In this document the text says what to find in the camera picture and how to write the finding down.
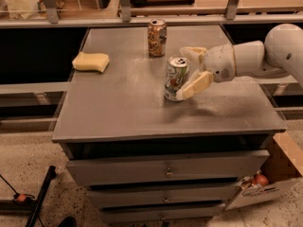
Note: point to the black stand leg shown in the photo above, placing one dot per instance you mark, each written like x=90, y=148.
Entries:
x=35, y=210

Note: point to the silver green 7up can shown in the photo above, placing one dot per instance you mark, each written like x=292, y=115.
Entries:
x=177, y=72

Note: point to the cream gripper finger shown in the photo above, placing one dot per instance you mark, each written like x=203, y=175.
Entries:
x=194, y=54
x=198, y=82

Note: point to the cardboard box with items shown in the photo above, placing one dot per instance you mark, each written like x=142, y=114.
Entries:
x=283, y=169

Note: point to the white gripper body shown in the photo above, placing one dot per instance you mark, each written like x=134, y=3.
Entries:
x=219, y=62

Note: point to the yellow sponge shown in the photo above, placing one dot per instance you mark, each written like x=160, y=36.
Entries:
x=91, y=62

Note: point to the orange patterned soda can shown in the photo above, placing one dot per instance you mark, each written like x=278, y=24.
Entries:
x=157, y=37

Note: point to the metal railing frame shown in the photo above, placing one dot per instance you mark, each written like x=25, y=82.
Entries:
x=75, y=13

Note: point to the orange clamp with cable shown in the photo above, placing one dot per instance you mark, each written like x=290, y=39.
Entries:
x=19, y=198

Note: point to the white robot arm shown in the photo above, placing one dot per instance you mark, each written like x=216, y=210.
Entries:
x=279, y=55

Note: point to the grey drawer cabinet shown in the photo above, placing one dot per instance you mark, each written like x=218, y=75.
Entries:
x=142, y=157

